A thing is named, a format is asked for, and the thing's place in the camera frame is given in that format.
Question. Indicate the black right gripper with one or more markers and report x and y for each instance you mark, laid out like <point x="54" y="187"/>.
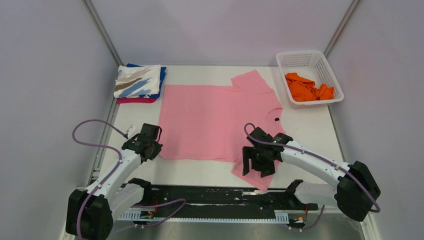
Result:
<point x="248" y="153"/>

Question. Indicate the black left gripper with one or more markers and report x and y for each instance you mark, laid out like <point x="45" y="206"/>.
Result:
<point x="157" y="149"/>

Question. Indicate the pink t-shirt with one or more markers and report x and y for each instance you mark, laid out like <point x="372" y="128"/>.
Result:
<point x="206" y="122"/>

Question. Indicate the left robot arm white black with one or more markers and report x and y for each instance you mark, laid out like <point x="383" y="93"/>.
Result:
<point x="91" y="212"/>

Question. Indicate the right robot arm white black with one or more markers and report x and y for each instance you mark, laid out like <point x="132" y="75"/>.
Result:
<point x="349" y="187"/>

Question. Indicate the white blue beige folded shirt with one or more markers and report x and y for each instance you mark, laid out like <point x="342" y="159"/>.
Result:
<point x="133" y="82"/>

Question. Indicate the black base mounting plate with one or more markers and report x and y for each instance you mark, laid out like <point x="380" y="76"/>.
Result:
<point x="176" y="205"/>

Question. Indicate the orange crumpled t-shirt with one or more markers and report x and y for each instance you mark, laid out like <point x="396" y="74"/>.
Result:
<point x="305" y="90"/>

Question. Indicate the white plastic basket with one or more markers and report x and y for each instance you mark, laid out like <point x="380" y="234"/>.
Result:
<point x="311" y="65"/>

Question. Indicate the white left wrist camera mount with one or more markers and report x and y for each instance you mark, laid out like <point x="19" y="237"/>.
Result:
<point x="131" y="131"/>

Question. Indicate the aluminium frame rail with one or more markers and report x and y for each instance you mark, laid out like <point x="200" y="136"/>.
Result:
<point x="331" y="207"/>

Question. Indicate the metal corner rail left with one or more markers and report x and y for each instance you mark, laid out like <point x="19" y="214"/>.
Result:
<point x="93" y="13"/>

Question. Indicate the metal corner rail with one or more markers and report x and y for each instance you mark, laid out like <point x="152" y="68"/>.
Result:
<point x="93" y="13"/>
<point x="351" y="10"/>

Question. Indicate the metal corner rail right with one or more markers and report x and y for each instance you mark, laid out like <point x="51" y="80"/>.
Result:
<point x="351" y="10"/>

